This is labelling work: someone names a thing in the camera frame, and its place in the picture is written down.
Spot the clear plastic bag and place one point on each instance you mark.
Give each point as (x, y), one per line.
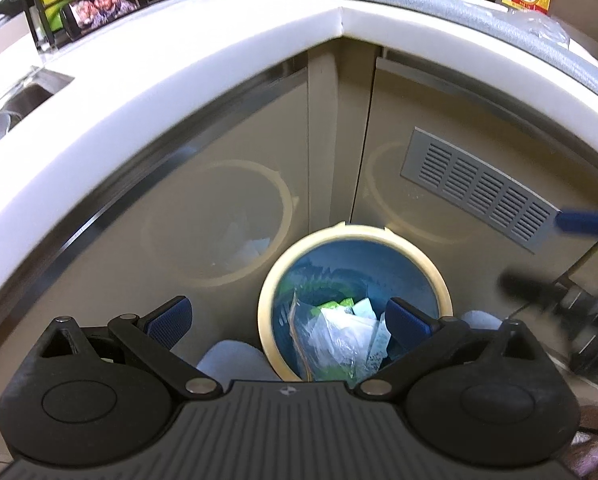
(329, 340)

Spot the grey counter mat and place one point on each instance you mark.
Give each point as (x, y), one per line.
(429, 5)

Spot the clear plastic wrapper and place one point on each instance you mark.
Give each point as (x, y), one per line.
(539, 27)

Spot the dark brown cloth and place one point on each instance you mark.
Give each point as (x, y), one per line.
(596, 435)

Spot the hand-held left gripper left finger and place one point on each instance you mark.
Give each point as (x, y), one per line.
(171, 320)

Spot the grey metal vent grille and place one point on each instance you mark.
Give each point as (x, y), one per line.
(479, 185)

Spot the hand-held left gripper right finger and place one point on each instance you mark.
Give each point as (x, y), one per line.
(409, 321)

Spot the cream round trash bin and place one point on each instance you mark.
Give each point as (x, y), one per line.
(266, 310)

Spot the white receipt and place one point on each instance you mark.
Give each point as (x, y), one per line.
(380, 342)

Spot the grey slipper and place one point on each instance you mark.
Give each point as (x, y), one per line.
(479, 320)
(234, 360)

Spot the steel sink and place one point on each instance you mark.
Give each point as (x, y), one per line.
(19, 105)

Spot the black smartphone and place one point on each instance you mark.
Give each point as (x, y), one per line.
(104, 5)

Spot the beige vented cabinet door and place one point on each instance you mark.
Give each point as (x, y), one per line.
(389, 110)

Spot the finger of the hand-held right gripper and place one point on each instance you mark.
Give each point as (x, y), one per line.
(589, 221)
(529, 287)

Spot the white paper sheet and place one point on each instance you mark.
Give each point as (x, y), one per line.
(365, 307)

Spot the green snack wrapper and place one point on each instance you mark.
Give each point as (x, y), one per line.
(336, 304)

